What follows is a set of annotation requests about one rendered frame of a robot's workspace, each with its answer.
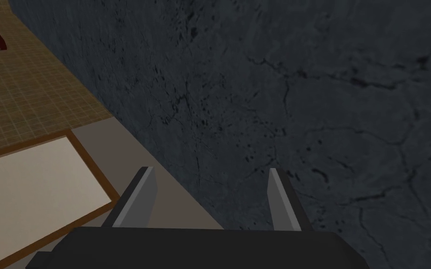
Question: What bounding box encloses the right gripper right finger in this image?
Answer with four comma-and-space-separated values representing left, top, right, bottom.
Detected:
267, 168, 314, 232

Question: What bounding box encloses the brown framed white door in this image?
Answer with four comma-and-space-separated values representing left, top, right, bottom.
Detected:
0, 129, 121, 269

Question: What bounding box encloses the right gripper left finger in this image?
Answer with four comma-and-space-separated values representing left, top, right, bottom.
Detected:
101, 166, 158, 228

